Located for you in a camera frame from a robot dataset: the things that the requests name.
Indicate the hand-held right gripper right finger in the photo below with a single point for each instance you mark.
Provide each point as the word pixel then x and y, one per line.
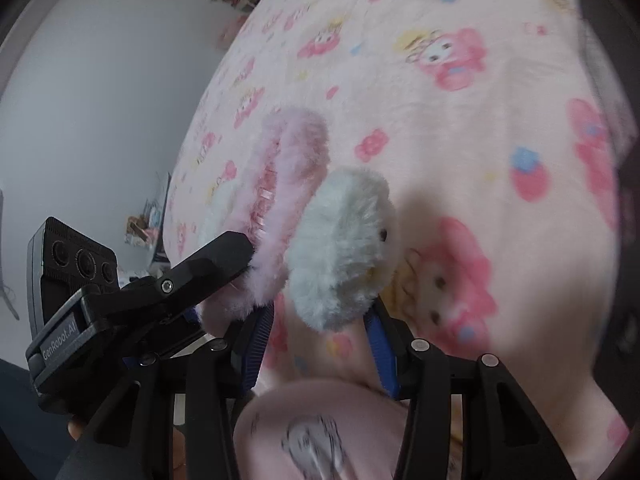
pixel 382 360

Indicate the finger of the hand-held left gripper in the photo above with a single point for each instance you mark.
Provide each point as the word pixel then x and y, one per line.
pixel 210 265
pixel 165 335

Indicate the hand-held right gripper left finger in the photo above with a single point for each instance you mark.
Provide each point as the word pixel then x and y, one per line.
pixel 255 350

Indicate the pink white plush toy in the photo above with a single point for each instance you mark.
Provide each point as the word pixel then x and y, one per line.
pixel 340 240

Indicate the person's left hand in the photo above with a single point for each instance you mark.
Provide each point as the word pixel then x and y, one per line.
pixel 77 430

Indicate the colourful clutter pile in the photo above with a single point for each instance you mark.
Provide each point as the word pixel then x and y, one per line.
pixel 147 225

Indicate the person's pink pyjama pants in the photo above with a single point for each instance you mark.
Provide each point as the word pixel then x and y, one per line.
pixel 300 410

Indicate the pink printed blanket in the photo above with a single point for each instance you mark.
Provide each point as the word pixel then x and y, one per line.
pixel 450 135

